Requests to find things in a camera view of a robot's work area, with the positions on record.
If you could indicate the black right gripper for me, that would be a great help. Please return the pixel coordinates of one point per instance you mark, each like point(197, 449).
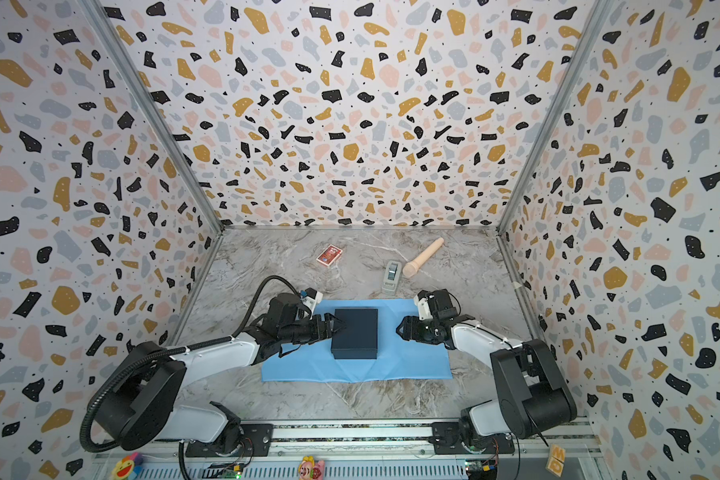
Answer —
point(419, 329)

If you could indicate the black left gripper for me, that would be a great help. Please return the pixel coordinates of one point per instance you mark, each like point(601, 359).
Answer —
point(317, 334)

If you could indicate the black gift box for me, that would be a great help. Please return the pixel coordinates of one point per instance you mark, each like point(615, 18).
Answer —
point(359, 340)

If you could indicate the blue wrapping paper sheet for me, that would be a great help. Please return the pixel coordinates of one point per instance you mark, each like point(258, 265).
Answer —
point(396, 359)

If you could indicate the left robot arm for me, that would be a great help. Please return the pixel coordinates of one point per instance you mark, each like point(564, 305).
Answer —
point(137, 404)

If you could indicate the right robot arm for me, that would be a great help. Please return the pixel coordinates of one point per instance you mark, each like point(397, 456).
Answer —
point(532, 396)

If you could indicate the red playing card box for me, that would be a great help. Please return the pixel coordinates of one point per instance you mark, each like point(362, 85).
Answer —
point(329, 255)

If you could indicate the beige microphone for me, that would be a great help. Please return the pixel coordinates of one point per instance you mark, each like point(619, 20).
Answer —
point(413, 266)

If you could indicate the grey tape dispenser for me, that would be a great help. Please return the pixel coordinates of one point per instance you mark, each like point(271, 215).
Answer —
point(391, 277)

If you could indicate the pink yellow figure toy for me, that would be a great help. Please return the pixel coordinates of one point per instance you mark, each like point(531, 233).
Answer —
point(311, 469)

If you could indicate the wooden letter block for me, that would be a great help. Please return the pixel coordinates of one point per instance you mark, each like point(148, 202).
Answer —
point(556, 460)

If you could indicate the colourful smiley toy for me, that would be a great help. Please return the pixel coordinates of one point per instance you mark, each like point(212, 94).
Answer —
point(128, 468)

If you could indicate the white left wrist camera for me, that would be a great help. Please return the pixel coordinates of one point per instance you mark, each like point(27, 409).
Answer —
point(311, 298)

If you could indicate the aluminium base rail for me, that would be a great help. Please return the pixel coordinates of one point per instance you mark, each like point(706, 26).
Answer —
point(382, 449)

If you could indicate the aluminium right corner post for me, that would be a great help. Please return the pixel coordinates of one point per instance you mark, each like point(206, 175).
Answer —
point(579, 57)

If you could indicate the aluminium corner post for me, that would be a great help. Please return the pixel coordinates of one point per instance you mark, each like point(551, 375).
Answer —
point(579, 57)
point(96, 16)

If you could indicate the aluminium left corner post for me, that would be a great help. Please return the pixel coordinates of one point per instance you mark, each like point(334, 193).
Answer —
point(96, 16)

